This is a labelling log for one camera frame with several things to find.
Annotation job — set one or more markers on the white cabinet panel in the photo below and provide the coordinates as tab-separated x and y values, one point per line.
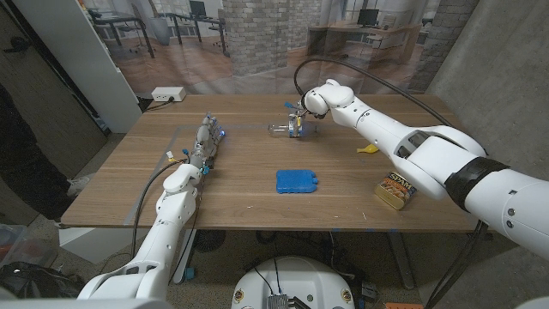
86	56

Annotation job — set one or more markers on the yellow banana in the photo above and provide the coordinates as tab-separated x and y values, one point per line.
369	149

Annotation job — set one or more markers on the white table leg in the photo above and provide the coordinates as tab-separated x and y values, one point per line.
185	253

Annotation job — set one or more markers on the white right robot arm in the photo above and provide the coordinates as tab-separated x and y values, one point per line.
429	150

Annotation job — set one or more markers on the clear plastic water bottle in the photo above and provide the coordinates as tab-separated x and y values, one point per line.
279	129

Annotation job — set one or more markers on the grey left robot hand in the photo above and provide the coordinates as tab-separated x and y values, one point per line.
205	139

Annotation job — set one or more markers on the orange object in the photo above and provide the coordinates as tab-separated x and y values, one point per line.
403	306

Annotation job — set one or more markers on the person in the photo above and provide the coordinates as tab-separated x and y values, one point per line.
25	163

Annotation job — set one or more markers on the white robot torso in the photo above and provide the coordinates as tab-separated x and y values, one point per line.
291	279

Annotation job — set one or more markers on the printed office backdrop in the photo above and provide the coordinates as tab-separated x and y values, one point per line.
257	38

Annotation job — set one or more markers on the white power strip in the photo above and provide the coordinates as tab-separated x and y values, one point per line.
168	93

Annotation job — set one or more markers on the spam can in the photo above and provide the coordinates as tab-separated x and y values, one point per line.
393	191

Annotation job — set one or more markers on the clear plastic bin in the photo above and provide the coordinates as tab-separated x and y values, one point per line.
21	246

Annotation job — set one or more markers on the black bag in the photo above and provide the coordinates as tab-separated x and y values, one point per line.
38	281

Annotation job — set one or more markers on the black round fan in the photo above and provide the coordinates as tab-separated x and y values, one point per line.
209	240

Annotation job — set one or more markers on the grey table leg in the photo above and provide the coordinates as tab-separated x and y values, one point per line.
401	257

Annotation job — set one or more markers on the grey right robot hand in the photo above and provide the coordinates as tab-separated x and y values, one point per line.
296	122

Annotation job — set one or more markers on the blue ice pack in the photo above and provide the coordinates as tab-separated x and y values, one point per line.
296	181

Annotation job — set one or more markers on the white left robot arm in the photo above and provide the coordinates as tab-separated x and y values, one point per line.
171	214

